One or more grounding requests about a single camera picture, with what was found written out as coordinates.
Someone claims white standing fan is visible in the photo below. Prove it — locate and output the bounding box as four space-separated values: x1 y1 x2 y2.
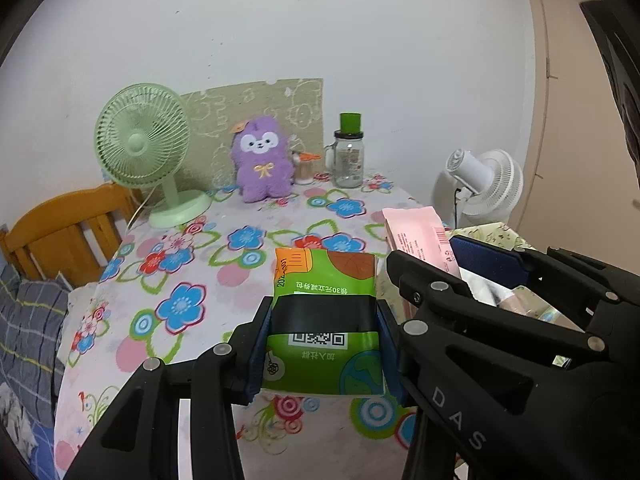
431 147 525 233

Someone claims white fan cable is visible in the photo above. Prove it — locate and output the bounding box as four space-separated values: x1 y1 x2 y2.
126 187 152 232

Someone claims pink wipes packet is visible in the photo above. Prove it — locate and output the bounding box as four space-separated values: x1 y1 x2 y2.
382 206 463 281

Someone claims glass jar with green lid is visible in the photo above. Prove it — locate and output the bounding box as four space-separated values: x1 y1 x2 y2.
324 112 366 190

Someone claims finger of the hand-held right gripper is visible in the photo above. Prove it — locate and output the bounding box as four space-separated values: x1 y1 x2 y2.
386 251 611 373
449 236 640 333

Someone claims white bedding cloth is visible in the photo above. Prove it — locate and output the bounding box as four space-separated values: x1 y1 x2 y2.
65 280 103 321

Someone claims grey plaid pillow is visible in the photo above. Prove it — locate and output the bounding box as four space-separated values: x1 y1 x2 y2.
0 265 71 421

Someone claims dark cloth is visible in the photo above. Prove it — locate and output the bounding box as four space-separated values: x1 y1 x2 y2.
579 0 640 173

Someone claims green desk fan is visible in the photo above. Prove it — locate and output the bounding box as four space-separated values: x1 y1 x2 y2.
94 84 213 231

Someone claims floral tablecloth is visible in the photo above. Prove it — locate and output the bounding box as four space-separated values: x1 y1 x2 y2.
52 172 451 480

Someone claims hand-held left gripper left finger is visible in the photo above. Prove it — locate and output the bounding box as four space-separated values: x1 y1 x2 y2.
75 297 273 480

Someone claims yellow cartoon-print box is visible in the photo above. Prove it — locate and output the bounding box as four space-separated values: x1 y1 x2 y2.
375 221 591 366

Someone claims wooden bed headboard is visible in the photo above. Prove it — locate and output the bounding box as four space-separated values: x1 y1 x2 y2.
0 182 143 283

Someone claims green patterned board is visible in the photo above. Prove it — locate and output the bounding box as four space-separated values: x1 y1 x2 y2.
180 78 325 196

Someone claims beige door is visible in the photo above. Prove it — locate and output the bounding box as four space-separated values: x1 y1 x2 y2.
520 0 640 281

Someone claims blue checked bedsheet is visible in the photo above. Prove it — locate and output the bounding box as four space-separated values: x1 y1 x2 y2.
15 410 68 480

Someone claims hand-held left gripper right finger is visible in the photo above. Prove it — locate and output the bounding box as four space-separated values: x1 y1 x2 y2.
376 299 418 408

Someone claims orange-lidded swab container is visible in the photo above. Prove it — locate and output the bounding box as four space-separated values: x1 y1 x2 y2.
292 147 321 186

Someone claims purple plush toy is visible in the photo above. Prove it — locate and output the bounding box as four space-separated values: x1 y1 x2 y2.
230 116 300 204

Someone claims green tissue packet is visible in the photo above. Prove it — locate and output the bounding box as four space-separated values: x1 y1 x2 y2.
261 246 387 398

